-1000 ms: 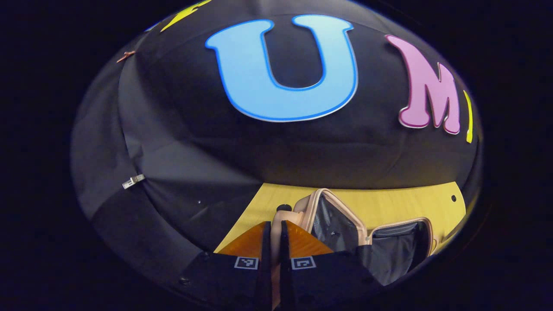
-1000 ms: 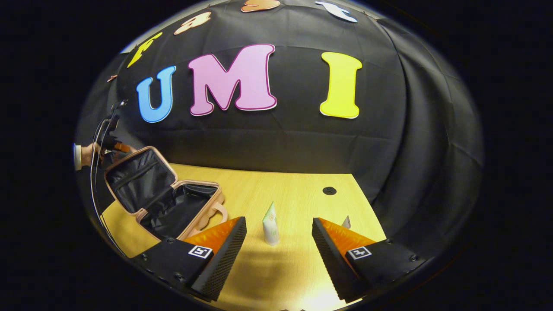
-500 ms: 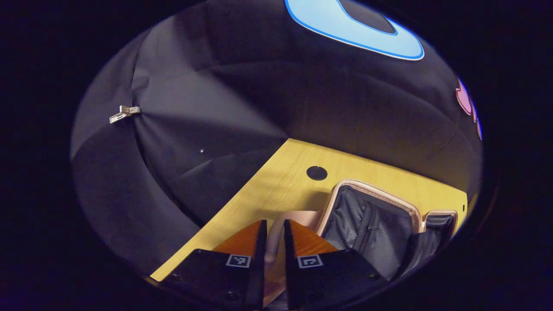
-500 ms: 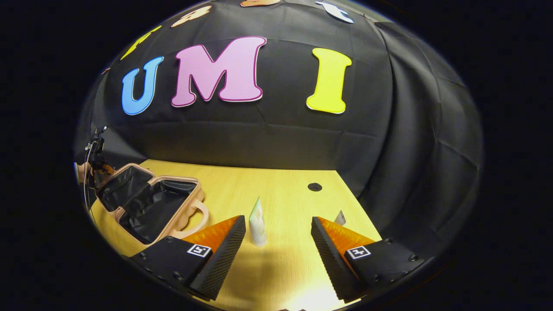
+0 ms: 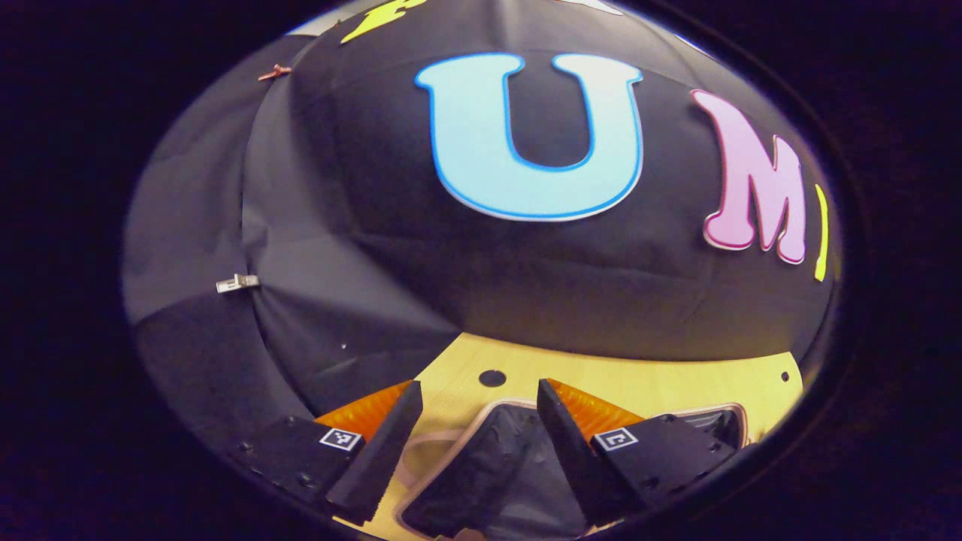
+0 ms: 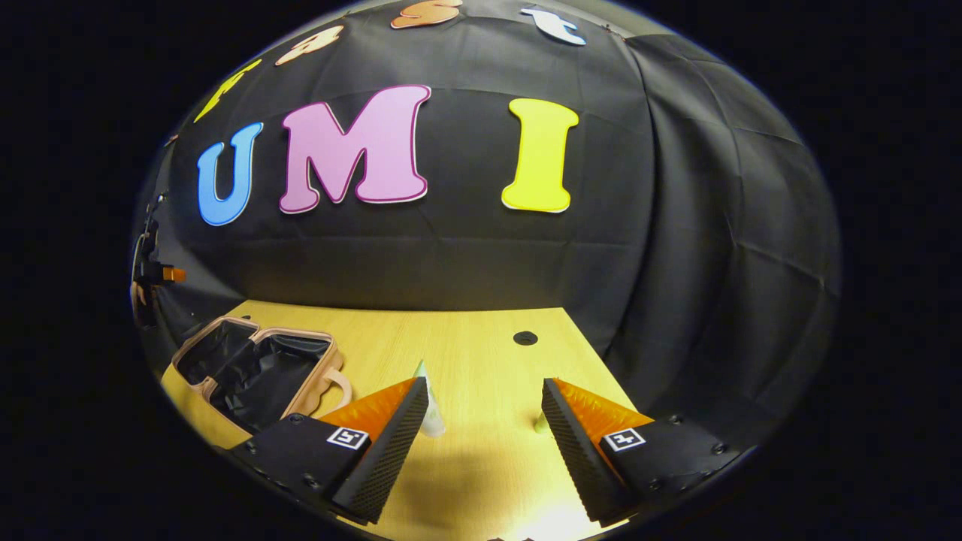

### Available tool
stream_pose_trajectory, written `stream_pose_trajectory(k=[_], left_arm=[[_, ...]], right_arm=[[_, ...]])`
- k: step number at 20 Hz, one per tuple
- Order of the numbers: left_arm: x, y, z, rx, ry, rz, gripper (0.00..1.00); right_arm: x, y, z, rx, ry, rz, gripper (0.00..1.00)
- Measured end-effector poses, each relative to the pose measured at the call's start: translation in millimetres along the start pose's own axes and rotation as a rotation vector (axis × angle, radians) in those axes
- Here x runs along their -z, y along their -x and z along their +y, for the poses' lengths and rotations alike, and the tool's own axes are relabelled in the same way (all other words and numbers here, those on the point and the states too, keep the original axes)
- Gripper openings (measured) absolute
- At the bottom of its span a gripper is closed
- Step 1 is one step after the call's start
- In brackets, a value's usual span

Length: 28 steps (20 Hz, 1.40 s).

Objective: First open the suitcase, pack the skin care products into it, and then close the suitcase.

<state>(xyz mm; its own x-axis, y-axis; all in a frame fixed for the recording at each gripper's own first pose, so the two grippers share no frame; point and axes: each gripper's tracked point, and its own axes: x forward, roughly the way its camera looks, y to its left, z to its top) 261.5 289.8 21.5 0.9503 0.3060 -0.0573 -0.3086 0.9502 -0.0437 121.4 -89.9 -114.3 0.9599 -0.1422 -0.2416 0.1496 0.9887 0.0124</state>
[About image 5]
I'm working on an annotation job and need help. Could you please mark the pale pink scalloped suitcase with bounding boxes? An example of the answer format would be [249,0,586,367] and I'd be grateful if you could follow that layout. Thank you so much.
[395,398,749,540]

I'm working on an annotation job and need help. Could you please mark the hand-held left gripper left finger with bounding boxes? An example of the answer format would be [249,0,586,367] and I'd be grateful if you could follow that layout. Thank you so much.
[229,379,424,527]

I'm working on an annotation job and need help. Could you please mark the black backdrop cloth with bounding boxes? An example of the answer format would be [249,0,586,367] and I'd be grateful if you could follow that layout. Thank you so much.
[124,0,839,444]

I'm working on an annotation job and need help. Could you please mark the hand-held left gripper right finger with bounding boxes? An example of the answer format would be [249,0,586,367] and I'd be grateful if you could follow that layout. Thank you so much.
[537,378,741,527]

